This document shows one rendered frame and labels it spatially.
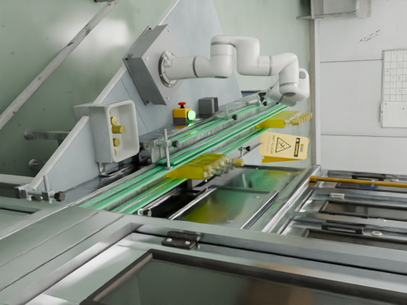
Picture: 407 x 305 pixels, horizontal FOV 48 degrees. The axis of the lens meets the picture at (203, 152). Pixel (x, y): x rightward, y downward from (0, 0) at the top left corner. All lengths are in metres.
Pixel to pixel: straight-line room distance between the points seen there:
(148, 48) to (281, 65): 0.55
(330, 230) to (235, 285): 1.10
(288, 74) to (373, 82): 5.68
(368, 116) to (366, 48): 1.06
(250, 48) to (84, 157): 0.78
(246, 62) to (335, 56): 5.83
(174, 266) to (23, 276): 0.23
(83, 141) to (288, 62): 0.88
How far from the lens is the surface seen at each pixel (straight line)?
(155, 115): 2.15
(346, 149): 7.85
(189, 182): 2.22
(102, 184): 1.72
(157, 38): 2.00
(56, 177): 1.68
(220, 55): 1.86
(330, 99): 7.74
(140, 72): 1.96
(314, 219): 1.82
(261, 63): 1.88
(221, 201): 1.95
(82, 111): 1.81
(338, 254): 0.73
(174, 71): 1.97
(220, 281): 0.69
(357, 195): 2.10
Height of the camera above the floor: 1.94
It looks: 27 degrees down
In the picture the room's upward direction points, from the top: 93 degrees clockwise
